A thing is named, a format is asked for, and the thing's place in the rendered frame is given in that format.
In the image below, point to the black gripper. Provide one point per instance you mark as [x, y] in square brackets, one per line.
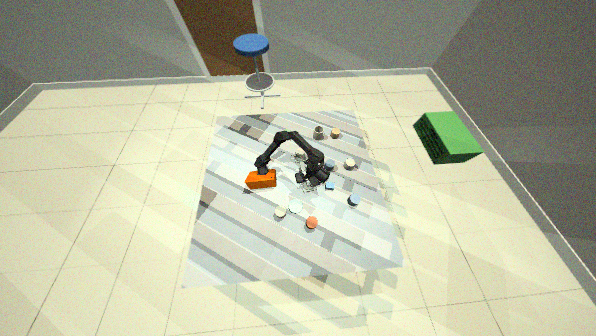
[301, 178]

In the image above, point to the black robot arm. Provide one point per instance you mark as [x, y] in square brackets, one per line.
[314, 155]

